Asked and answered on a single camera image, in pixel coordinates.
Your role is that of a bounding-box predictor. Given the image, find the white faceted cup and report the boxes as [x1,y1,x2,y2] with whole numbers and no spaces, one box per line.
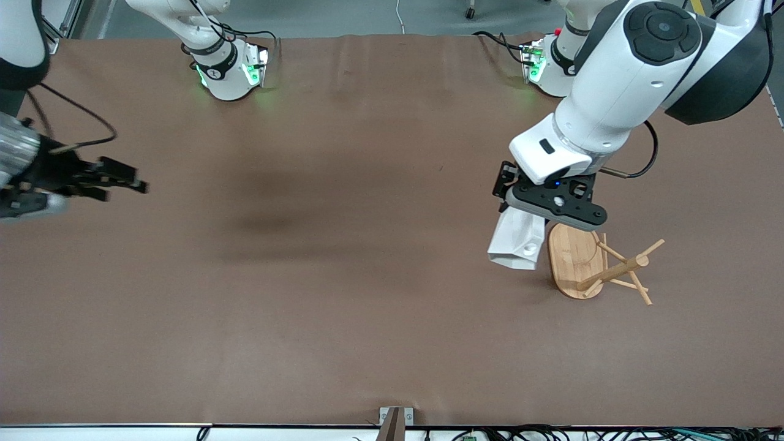
[488,207,547,271]

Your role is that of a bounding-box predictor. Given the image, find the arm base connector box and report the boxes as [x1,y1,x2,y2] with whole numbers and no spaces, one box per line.
[521,40,547,83]
[242,43,270,88]

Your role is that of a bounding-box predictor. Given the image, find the wooden cup rack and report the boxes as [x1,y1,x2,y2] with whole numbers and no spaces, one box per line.
[548,222,666,306]

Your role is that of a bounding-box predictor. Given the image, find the brown table cover sheet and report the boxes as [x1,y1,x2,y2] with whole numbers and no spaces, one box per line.
[0,34,784,428]

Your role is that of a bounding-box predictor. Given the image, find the aluminium frame profile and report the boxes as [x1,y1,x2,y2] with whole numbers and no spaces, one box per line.
[37,0,83,55]

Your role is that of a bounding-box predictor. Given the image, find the black base cable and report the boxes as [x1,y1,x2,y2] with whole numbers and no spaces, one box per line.
[473,31,530,65]
[190,0,280,62]

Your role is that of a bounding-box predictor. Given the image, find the black cable bundle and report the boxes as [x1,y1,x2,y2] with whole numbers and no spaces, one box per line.
[450,424,784,441]

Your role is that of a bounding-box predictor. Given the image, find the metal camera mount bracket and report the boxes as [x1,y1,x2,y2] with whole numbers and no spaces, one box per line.
[378,406,415,441]

